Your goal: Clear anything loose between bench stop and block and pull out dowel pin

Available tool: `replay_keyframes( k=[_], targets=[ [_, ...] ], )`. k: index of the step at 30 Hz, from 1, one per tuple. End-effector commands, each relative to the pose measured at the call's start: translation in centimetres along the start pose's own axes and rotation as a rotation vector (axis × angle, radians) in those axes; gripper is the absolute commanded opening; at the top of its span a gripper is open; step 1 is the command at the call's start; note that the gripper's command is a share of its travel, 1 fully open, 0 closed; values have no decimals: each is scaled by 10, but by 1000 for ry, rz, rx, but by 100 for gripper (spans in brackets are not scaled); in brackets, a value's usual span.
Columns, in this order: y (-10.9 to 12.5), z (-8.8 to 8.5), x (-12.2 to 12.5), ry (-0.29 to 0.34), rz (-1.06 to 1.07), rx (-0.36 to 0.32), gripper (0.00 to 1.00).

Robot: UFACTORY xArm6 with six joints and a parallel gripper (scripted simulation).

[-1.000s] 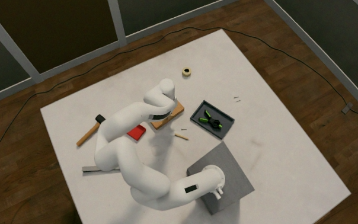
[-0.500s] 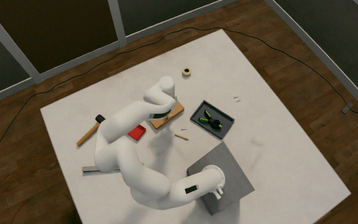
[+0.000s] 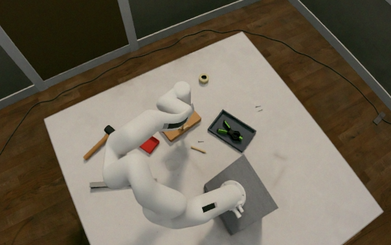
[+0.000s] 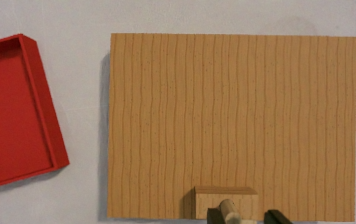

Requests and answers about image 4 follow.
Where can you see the red shallow tray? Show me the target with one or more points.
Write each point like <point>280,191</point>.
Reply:
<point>31,142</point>

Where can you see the wooden dowel pin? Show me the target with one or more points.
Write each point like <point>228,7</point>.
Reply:
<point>229,212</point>

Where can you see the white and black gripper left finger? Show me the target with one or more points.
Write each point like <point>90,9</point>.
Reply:
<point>214,216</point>

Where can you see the small wooden block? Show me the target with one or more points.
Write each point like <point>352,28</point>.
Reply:
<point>245,200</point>

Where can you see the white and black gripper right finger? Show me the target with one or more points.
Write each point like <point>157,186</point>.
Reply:
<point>274,216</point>

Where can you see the brown wooden board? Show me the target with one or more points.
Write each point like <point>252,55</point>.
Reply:
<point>276,113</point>

